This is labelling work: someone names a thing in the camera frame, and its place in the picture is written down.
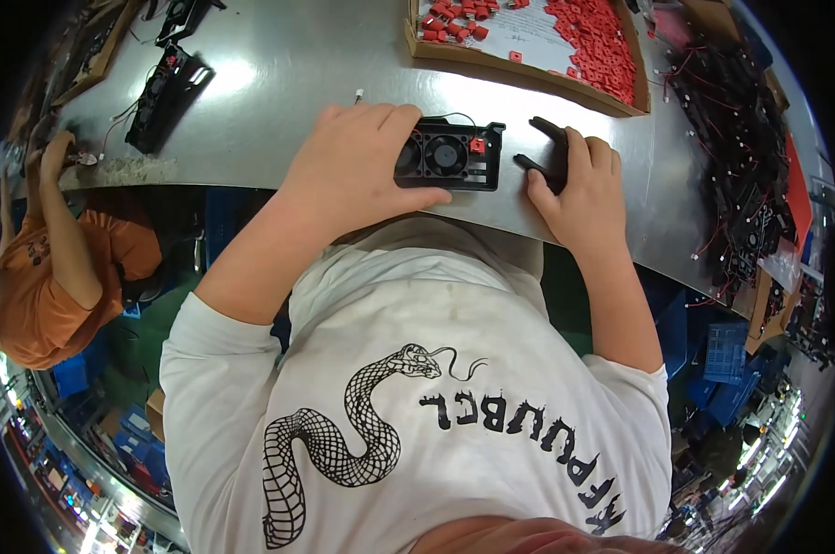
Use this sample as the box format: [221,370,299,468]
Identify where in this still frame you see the person's left hand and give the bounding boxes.
[278,103,453,244]

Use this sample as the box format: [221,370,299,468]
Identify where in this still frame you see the person's right hand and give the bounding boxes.
[526,127,628,252]

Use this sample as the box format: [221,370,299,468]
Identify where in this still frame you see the black plastic bracket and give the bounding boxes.
[513,115,571,197]

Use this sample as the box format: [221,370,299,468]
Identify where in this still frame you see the black dual fan module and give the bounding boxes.
[394,116,507,193]

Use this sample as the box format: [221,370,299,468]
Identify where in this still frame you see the pile of red square parts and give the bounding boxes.
[544,0,639,107]

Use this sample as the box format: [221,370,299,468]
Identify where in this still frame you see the white paper sheet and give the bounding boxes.
[417,0,588,76]

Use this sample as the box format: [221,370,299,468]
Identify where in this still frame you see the heap of red connectors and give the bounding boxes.
[421,0,531,44]

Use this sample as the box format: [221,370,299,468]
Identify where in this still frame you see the person's body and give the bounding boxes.
[160,215,673,554]

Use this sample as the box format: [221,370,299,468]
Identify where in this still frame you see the red sheet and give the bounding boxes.
[783,132,815,253]

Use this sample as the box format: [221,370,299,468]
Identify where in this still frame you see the cardboard box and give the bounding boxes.
[744,269,803,355]

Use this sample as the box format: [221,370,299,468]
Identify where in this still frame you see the stack of blue crates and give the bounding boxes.
[686,320,794,427]

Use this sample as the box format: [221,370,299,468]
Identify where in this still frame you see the shallow cardboard tray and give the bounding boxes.
[49,0,143,109]

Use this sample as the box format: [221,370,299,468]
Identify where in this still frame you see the pile of black wired modules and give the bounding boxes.
[655,33,817,309]

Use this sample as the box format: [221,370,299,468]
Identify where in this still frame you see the black fan module with wires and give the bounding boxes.
[102,43,217,156]
[140,0,228,48]

